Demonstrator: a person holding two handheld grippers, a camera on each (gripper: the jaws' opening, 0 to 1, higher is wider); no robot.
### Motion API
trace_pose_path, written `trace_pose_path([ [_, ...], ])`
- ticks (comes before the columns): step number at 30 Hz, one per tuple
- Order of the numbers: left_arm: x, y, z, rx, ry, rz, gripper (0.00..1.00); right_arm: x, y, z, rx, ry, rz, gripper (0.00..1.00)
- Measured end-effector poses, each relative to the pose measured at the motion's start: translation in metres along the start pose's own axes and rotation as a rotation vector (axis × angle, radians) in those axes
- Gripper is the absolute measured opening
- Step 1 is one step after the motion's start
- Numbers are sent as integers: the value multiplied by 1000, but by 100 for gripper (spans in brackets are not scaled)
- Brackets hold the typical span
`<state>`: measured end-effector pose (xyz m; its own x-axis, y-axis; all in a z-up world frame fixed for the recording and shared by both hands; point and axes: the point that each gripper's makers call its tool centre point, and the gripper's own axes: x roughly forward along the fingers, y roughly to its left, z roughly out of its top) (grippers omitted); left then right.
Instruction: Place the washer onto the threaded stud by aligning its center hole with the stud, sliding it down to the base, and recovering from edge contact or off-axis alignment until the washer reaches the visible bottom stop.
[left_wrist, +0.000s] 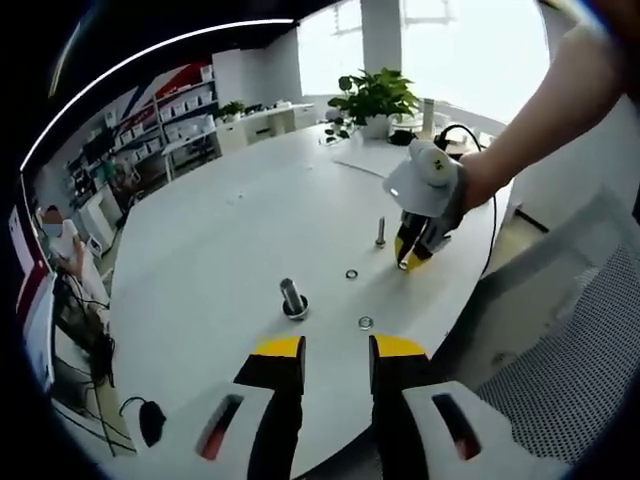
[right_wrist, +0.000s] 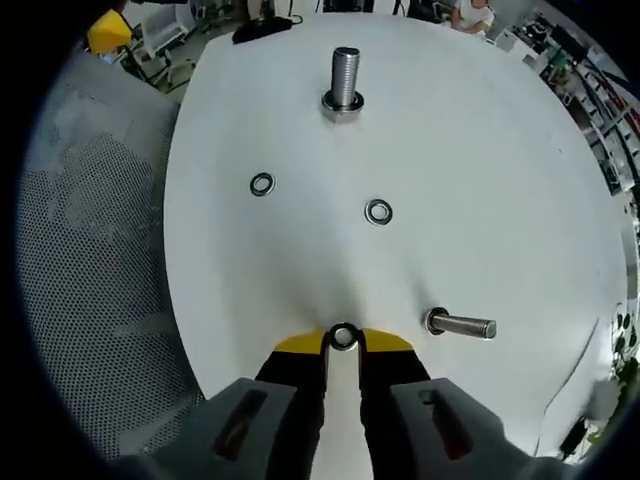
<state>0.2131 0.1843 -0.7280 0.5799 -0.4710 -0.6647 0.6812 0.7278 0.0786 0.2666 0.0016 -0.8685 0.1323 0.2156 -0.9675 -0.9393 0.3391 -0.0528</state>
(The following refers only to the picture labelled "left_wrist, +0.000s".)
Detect large potted green plant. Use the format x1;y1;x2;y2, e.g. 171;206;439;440
327;67;421;140

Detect small potted plant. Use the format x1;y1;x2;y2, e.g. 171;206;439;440
214;100;246;124

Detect grey mesh office chair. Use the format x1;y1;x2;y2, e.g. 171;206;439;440
429;184;636;466

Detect white paper sheet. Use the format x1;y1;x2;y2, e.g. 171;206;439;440
333;147;406;179

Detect dark red computer monitor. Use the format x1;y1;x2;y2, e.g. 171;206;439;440
9;199;57;321

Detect metal shelving rack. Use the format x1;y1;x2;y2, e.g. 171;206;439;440
69;64;221;201

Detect thin black cable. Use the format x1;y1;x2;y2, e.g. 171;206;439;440
119;396;151;416

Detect tangle of black cables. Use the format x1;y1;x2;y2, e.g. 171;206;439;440
54;279;116;391

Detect black oval device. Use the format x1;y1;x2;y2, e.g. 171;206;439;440
138;399;166;449

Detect curved ceiling light strip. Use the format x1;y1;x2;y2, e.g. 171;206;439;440
19;18;296;171

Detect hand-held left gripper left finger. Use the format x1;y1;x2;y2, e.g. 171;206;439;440
124;335;307;480

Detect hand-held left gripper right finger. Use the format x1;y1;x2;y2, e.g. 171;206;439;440
368;333;571;480

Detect rows of white storage bins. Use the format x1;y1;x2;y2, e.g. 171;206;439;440
117;67;216;156

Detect thick threaded stud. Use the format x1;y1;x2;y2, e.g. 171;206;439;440
279;277;311;322

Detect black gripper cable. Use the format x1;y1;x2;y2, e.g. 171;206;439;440
437;123;501;281

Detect white low cabinet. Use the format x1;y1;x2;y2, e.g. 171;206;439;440
214;102;319;154

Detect white floor cabinet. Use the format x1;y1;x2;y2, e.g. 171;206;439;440
82;194;124;246

